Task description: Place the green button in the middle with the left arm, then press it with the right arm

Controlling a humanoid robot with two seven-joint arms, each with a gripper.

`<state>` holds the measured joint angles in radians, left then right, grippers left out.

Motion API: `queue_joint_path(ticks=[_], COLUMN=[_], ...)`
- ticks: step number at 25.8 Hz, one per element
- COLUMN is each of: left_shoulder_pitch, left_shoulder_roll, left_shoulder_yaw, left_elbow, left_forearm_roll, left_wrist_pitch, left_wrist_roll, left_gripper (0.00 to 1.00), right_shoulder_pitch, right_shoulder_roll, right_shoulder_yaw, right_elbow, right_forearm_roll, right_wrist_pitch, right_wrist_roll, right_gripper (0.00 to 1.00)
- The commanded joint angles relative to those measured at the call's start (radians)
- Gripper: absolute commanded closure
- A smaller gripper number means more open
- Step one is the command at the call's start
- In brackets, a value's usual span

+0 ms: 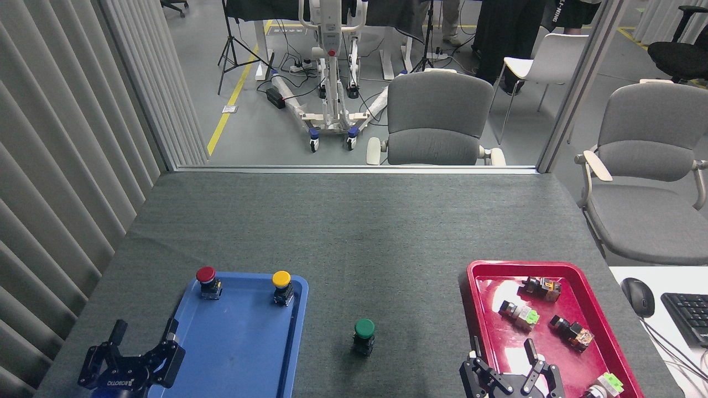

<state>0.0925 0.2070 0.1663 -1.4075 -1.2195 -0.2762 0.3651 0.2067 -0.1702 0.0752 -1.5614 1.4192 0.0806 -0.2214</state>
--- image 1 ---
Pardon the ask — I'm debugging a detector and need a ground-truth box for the white plastic chair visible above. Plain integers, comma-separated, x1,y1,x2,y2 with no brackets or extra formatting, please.
490,33,590,145

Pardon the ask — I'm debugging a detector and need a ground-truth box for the grey chair with white armrests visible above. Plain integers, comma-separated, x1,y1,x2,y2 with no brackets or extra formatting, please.
574,82,708,266
366,71,507,166

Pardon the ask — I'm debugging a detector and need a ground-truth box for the silver post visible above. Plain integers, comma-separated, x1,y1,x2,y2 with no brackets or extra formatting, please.
537,0,628,174

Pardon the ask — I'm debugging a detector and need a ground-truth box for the black keyboard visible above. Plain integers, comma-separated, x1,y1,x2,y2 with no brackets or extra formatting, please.
660,292,708,349

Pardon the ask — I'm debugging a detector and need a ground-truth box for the person in dark trousers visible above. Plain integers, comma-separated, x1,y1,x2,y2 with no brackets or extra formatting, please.
473,0,545,96

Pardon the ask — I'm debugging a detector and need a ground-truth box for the black office chair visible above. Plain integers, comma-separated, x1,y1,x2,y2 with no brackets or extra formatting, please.
647,6,708,83

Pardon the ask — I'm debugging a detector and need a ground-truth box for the green push button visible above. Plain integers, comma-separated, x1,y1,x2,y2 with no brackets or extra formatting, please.
352,318,377,357

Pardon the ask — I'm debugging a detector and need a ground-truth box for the white switch with green block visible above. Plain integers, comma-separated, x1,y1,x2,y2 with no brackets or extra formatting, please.
581,372,624,398

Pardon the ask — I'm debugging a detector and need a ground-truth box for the red plastic tray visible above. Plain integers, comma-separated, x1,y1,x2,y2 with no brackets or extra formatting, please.
466,260,645,398

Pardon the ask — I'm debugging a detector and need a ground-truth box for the grey switch with green block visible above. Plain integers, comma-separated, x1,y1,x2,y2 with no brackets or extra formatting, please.
498,300,540,331

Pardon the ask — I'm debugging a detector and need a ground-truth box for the white desk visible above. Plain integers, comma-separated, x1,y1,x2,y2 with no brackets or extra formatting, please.
608,266,708,398

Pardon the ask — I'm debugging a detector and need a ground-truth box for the black switch with amber block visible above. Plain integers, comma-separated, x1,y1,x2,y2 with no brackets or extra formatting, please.
549,315,595,353

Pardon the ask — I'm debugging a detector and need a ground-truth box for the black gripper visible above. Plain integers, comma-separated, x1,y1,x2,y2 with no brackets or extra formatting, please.
459,336,565,398
77,319,186,398

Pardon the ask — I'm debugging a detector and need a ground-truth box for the black tripod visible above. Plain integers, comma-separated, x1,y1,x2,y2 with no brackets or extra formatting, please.
217,0,274,96

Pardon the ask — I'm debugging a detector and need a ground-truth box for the white stand on wheels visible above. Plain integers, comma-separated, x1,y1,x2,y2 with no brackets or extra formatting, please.
271,0,391,153

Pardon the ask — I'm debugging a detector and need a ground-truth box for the person in light trousers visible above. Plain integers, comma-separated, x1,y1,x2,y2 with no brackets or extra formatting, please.
442,0,462,46

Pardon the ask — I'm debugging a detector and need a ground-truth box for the blue plastic tray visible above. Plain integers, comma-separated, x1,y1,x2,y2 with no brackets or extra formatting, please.
148,272,309,398

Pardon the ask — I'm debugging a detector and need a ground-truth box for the grey ribbed partition panel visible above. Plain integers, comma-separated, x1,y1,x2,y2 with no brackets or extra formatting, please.
0,0,210,398

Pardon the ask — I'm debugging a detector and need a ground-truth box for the yellow push button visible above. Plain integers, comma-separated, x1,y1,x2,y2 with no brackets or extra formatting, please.
272,270,295,307

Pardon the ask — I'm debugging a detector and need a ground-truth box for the black mouse cable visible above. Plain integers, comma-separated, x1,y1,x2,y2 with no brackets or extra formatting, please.
642,318,708,382

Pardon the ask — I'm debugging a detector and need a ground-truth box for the black switch with orange block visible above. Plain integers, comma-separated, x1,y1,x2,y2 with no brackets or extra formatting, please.
518,276,563,303

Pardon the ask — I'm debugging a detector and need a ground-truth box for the black covered table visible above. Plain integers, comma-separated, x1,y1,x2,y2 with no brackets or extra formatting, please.
224,0,426,45

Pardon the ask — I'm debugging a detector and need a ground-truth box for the person in black printed shirt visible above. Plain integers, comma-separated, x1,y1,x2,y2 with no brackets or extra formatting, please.
545,0,602,35

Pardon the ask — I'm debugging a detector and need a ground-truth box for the black light stand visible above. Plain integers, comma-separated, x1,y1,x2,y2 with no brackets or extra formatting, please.
409,0,443,72

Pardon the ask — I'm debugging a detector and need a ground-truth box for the red push button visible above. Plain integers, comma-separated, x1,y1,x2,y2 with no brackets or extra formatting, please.
196,266,223,301

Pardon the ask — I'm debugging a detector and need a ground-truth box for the black computer mouse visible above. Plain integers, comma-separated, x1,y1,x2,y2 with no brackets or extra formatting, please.
621,277,656,318

